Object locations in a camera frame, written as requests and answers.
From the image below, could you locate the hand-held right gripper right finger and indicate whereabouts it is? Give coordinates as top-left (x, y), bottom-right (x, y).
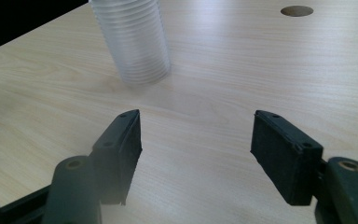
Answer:
top-left (250, 109), bottom-right (324, 207)

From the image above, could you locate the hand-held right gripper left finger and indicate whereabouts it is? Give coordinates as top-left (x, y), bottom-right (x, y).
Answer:
top-left (89, 108), bottom-right (144, 206)

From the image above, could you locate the round cable hole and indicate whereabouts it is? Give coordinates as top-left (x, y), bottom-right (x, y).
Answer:
top-left (280, 5), bottom-right (314, 18)

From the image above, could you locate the stack of clear plastic cups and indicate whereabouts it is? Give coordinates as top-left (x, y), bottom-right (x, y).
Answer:
top-left (88, 0), bottom-right (172, 86)

